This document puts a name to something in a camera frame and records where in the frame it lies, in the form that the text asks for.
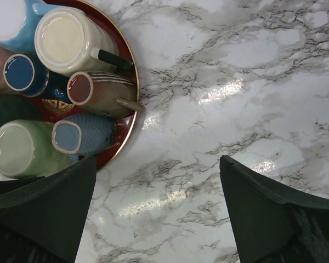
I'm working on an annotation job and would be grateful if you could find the brown striped stoneware mug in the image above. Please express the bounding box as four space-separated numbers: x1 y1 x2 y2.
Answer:
67 71 145 119

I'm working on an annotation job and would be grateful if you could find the grey-blue textured mug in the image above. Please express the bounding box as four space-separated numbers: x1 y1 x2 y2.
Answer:
52 112 117 164

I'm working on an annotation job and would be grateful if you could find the round red lacquer tray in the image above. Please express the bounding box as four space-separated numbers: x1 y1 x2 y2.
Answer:
32 1 145 169

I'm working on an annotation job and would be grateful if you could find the cream mug black handle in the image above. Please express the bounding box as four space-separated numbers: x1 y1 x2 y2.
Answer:
35 7 133 77

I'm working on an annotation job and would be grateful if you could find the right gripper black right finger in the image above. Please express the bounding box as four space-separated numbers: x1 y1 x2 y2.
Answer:
220 155 329 262

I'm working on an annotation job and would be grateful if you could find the dark blue glazed mug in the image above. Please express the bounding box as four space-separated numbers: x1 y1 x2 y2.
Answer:
3 53 71 104

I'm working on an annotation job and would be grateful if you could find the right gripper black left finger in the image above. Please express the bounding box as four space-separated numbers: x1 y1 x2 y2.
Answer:
0 157 97 262

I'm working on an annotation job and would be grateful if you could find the light green mug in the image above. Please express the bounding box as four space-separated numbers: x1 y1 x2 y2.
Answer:
0 119 71 179

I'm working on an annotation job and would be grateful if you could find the dark teal mug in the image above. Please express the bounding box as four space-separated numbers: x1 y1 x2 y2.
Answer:
0 94 42 127

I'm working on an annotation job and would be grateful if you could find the light blue mug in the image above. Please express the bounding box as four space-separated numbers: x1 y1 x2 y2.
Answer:
0 0 58 53

